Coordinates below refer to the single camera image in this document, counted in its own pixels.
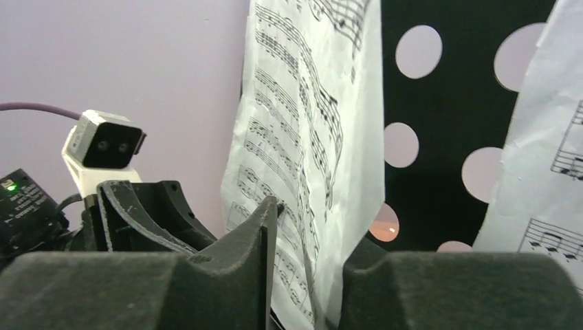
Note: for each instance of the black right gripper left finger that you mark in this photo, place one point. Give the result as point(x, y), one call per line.
point(225, 286)

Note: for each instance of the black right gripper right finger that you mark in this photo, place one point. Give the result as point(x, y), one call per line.
point(459, 290)

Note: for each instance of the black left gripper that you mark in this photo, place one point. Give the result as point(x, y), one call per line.
point(129, 216)

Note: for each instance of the sheet music page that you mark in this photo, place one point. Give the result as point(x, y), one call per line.
point(309, 131)
point(537, 203)

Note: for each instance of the black folding music stand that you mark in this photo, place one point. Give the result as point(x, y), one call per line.
point(456, 109)

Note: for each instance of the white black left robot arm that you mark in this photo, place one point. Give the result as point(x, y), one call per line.
point(32, 221)

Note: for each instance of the pink translucent plastic case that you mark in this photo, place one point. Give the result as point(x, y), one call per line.
point(385, 226)

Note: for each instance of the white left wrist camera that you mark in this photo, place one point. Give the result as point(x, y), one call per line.
point(100, 148)

